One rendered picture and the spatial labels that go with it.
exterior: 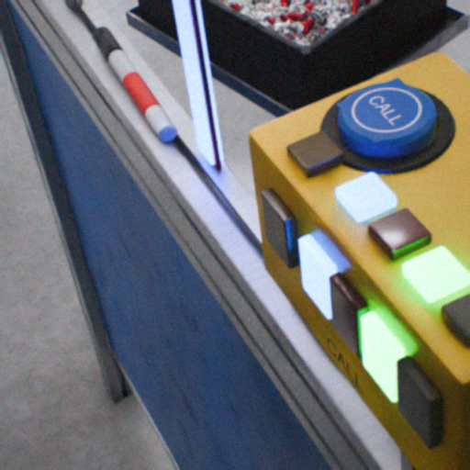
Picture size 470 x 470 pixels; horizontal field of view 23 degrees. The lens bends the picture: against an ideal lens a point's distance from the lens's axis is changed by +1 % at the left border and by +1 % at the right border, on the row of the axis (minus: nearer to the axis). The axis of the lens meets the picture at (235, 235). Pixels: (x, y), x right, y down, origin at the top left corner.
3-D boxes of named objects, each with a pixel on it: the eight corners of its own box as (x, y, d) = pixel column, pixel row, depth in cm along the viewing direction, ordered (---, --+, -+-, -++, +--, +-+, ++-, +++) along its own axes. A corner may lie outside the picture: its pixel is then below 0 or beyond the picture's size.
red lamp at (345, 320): (372, 355, 45) (370, 305, 43) (359, 361, 45) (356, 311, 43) (343, 318, 47) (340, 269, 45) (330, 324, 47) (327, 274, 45)
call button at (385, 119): (454, 146, 47) (456, 114, 46) (370, 184, 46) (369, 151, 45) (401, 95, 50) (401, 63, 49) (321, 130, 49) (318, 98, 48)
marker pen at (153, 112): (176, 122, 81) (107, 22, 90) (157, 129, 80) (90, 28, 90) (179, 139, 82) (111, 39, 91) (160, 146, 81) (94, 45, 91)
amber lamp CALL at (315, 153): (345, 163, 47) (344, 152, 46) (307, 180, 46) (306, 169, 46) (323, 139, 48) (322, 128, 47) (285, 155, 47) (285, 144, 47)
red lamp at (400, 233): (433, 244, 43) (433, 233, 43) (392, 263, 43) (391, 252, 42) (407, 216, 44) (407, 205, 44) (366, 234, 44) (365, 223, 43)
